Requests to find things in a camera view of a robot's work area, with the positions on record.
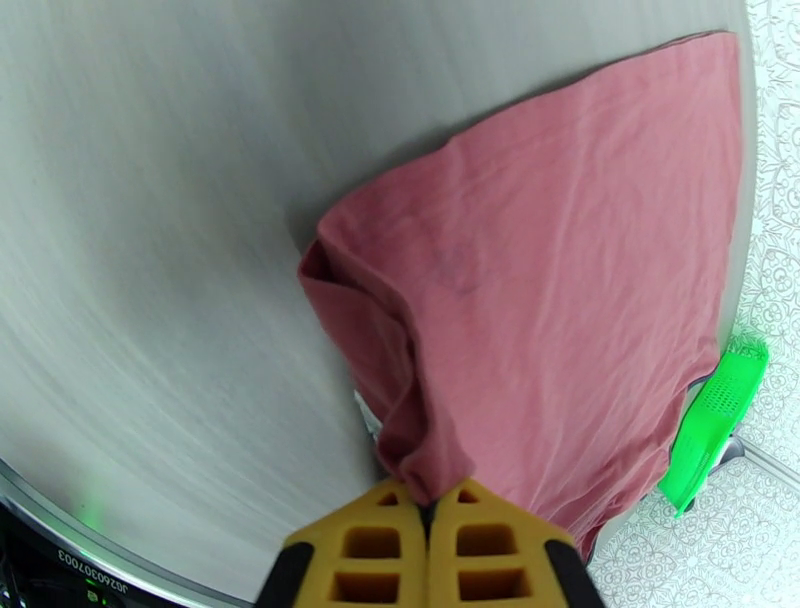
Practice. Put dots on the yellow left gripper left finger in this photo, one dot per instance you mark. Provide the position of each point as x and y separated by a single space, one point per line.
369 544

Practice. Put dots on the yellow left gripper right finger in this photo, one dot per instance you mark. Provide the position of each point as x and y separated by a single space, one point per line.
487 544

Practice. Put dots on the red tank top navy trim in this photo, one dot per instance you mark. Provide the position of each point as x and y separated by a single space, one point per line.
531 250

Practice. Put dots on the green plastic basket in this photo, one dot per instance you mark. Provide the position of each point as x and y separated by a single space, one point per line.
719 400

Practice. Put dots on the aluminium side rail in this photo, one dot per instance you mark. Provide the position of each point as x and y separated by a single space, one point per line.
769 459

